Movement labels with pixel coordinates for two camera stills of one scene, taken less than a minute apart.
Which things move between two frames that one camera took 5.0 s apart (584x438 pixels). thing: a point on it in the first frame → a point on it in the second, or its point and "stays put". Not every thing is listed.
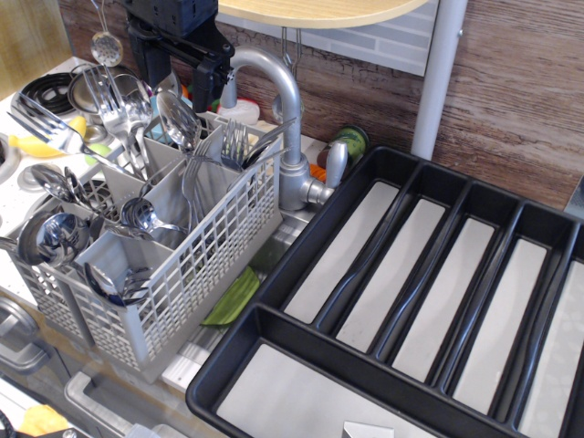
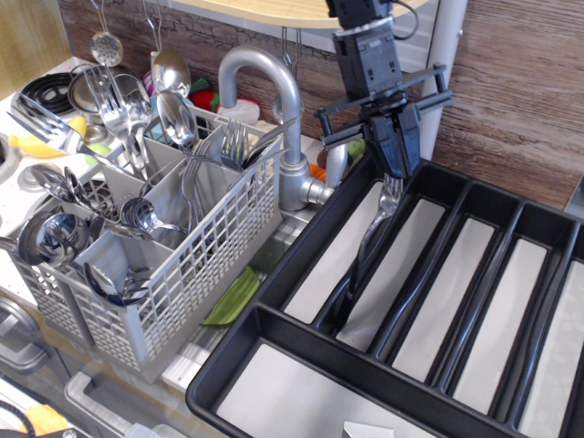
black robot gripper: [189, 23] → [370, 55]
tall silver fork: [109, 107] stays put
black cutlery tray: [419, 296] stays put
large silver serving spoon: [51, 239] stays put
